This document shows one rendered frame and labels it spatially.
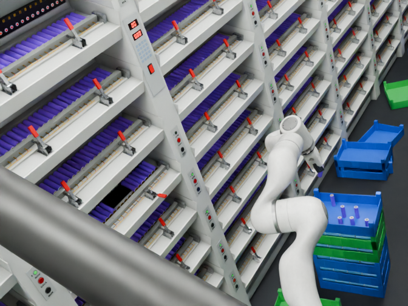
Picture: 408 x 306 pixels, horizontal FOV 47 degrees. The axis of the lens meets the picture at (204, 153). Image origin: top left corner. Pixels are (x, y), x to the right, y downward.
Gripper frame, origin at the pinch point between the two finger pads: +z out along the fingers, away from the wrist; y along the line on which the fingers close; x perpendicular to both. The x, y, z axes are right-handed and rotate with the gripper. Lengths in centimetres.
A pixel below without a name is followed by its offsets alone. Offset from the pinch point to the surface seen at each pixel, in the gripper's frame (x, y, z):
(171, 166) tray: 47, -1, -39
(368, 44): -50, 144, 90
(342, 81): -23, 115, 82
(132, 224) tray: 59, -26, -48
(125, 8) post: 27, 19, -94
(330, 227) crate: 7.6, -14.4, 25.4
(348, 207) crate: -1.6, -3.5, 34.5
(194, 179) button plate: 43, -2, -28
